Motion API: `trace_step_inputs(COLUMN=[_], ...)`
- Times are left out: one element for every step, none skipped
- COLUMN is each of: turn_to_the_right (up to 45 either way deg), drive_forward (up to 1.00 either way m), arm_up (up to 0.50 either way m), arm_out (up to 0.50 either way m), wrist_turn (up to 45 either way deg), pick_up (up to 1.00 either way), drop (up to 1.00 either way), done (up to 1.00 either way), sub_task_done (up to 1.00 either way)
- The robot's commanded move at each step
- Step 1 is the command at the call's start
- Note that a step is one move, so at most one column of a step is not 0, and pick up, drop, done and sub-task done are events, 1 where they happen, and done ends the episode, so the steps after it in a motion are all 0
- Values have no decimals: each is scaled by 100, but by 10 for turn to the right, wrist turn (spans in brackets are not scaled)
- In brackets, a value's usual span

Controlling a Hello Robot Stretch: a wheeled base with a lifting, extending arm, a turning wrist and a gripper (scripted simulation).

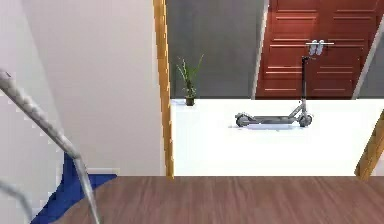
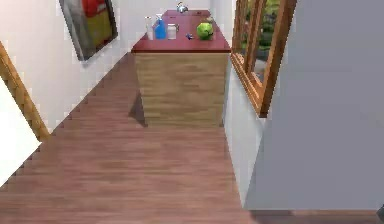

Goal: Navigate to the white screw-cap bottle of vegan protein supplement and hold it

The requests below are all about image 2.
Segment wooden framed window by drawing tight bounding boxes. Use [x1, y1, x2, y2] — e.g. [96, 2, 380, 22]
[230, 0, 298, 118]

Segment wooden door frame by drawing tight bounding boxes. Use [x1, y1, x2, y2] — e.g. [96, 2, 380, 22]
[0, 41, 51, 143]

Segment blue spray bottle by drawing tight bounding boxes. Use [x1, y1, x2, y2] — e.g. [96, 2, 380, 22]
[154, 13, 168, 41]

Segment green round cabbage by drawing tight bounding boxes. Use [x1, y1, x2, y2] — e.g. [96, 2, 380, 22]
[196, 21, 215, 41]

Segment wooden counter with red top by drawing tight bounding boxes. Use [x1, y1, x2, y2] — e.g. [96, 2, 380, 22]
[130, 9, 232, 128]

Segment clear glass bottle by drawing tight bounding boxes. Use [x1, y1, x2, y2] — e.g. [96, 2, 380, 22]
[144, 15, 155, 41]

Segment white screw-cap bottle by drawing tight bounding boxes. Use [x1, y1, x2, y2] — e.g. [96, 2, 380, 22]
[166, 23, 180, 41]

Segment framed red and yellow picture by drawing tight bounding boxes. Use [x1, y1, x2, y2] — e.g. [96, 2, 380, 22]
[58, 0, 119, 62]

